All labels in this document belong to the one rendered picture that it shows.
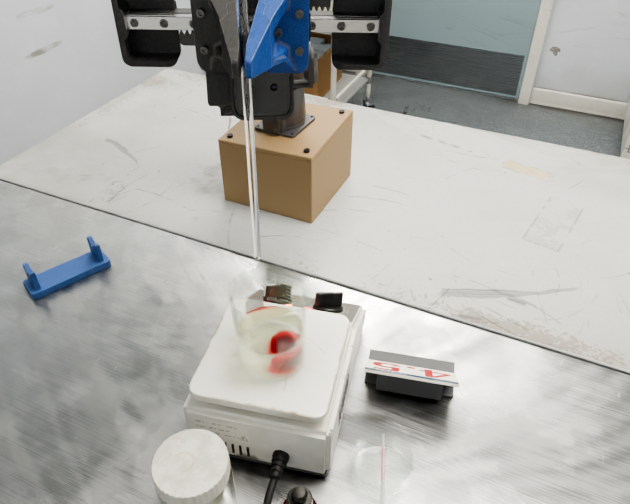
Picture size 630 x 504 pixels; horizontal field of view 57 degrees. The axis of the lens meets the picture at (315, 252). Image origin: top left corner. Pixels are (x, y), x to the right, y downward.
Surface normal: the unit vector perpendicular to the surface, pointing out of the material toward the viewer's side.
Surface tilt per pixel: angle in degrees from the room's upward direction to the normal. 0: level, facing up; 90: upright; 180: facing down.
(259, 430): 90
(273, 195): 90
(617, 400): 0
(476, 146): 0
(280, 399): 0
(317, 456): 90
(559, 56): 90
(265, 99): 71
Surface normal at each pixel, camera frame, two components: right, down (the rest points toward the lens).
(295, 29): 0.00, 0.64
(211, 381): 0.00, -0.77
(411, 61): -0.42, 0.57
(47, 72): 0.91, 0.26
